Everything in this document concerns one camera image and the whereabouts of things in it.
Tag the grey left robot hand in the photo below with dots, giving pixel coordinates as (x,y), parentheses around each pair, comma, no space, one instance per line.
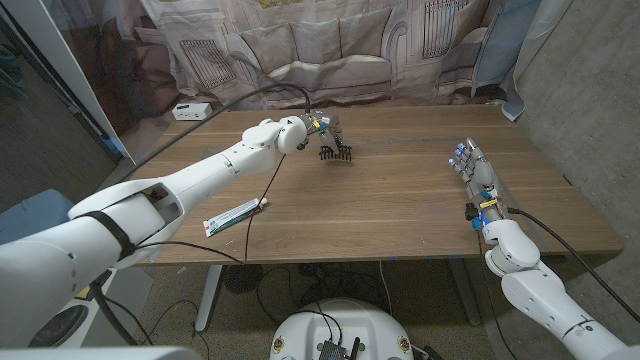
(327,124)

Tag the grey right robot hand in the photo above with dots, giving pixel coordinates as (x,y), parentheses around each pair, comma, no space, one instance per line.
(482,172)

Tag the black claw hair clip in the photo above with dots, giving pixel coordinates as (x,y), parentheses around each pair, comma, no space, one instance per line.
(335,156)

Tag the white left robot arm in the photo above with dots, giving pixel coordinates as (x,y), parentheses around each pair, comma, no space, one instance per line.
(150,190)

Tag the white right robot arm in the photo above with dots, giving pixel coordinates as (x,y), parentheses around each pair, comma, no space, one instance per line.
(550,300)

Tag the white toothpaste tube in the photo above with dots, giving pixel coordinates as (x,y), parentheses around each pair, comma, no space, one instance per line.
(225,220)

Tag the printed sofa backdrop curtain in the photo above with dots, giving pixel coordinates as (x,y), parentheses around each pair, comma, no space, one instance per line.
(350,50)

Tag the grey table leg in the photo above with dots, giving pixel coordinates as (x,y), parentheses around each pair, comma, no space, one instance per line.
(462,290)

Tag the pale grey hanging cloth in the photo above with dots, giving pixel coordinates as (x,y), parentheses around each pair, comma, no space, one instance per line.
(535,50)

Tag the white power strip box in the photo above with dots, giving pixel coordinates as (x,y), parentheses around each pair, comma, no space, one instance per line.
(191,111)

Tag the black round floor fan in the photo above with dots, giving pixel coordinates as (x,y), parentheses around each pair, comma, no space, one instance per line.
(243,278)

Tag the white robot torso base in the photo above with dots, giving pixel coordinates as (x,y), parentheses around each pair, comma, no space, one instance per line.
(345,325)

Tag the white table leg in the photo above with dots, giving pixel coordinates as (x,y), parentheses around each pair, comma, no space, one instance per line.
(210,295)

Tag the black antenna module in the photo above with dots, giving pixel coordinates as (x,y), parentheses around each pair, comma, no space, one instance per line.
(332,350)

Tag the white floor unit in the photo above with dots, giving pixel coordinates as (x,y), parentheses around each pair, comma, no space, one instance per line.
(125,300)

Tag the white partition panel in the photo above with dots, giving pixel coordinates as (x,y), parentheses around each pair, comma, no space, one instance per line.
(65,65)

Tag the blue plastic bin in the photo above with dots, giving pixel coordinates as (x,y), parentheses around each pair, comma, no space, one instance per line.
(30,215)

